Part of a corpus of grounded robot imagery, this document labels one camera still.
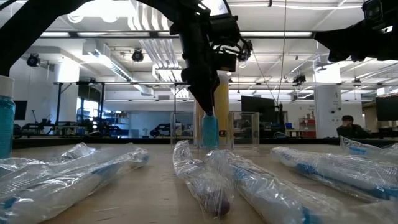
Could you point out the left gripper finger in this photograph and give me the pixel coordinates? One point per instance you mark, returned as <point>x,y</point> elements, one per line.
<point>206,99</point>

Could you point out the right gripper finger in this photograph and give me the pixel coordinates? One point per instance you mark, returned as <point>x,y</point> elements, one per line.
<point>342,35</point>

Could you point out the small blue mouthwash bottle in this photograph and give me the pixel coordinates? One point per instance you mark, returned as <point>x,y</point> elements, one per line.
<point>210,132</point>
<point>6,124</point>

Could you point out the purple white toothbrush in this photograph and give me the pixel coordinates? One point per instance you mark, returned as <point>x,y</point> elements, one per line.
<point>205,189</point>

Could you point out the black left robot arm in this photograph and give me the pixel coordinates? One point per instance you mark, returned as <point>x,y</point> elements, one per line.
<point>31,28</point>

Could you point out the black ceiling spotlight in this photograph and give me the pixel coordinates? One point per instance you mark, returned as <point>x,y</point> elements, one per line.
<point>32,60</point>
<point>299,79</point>
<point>246,51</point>
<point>137,55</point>

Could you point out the clear acrylic organizer box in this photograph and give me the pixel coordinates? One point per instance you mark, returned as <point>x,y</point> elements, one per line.
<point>245,130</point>

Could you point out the black monitor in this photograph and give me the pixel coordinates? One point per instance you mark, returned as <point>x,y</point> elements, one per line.
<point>258,109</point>
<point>20,110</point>
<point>387,109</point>

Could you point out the white round pillar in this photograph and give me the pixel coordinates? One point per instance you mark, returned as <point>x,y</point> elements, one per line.
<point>326,112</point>

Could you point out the person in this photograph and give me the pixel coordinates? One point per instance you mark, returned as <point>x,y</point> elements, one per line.
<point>351,130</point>

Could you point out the red storage shelf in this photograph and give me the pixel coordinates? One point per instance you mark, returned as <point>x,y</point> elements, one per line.
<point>308,124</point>

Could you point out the black metal rack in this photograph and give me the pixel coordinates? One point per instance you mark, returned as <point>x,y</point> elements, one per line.
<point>58,105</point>

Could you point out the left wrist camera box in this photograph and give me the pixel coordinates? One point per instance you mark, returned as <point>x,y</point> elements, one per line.
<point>227,34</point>

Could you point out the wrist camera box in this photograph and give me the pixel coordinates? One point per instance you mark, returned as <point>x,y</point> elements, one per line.
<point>227,34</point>
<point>373,9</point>

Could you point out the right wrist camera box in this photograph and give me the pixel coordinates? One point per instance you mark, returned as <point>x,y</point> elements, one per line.
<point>373,9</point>

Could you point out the white ceiling air duct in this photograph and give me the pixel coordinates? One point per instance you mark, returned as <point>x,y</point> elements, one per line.
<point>109,63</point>

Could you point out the black overhead gantry frame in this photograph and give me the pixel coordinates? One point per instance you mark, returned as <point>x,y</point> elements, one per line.
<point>73,34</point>

